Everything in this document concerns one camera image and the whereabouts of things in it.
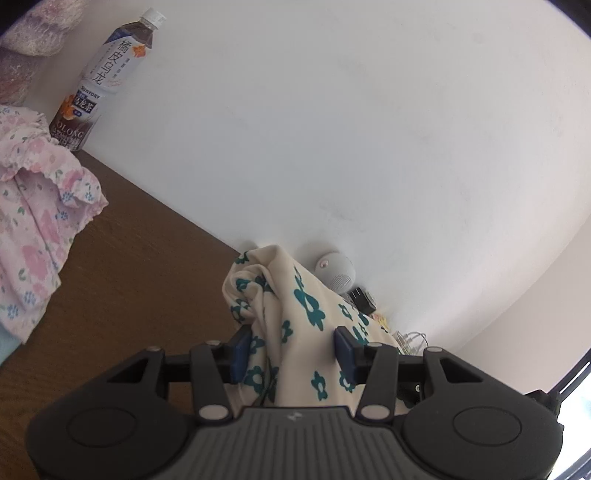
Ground pink speckled vase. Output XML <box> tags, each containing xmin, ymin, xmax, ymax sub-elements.
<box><xmin>0</xmin><ymin>0</ymin><xmax>88</xmax><ymax>104</ymax></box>

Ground cream teal-flower garment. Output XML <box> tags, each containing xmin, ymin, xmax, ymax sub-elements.
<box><xmin>222</xmin><ymin>244</ymin><xmax>411</xmax><ymax>409</ymax></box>

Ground light blue cloth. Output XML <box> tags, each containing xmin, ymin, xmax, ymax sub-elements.
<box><xmin>0</xmin><ymin>330</ymin><xmax>21</xmax><ymax>366</ymax></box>

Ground tea bottle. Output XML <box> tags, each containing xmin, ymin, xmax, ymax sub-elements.
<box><xmin>48</xmin><ymin>8</ymin><xmax>167</xmax><ymax>152</ymax></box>

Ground white robot speaker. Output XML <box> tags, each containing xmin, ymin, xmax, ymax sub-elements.
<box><xmin>295</xmin><ymin>240</ymin><xmax>356</xmax><ymax>294</ymax></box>

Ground pink floral baby garment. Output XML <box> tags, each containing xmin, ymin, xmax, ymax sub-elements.
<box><xmin>0</xmin><ymin>104</ymin><xmax>109</xmax><ymax>344</ymax></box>

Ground white charging cables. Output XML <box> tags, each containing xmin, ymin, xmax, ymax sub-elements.
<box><xmin>392</xmin><ymin>330</ymin><xmax>430</xmax><ymax>356</ymax></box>

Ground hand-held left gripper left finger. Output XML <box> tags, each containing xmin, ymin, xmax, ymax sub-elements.
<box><xmin>106</xmin><ymin>324</ymin><xmax>253</xmax><ymax>422</ymax></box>

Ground black charger adapter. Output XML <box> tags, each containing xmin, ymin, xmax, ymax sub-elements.
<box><xmin>348</xmin><ymin>286</ymin><xmax>377</xmax><ymax>315</ymax></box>

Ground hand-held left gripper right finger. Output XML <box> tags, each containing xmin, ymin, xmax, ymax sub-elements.
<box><xmin>334</xmin><ymin>325</ymin><xmax>486</xmax><ymax>422</ymax></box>

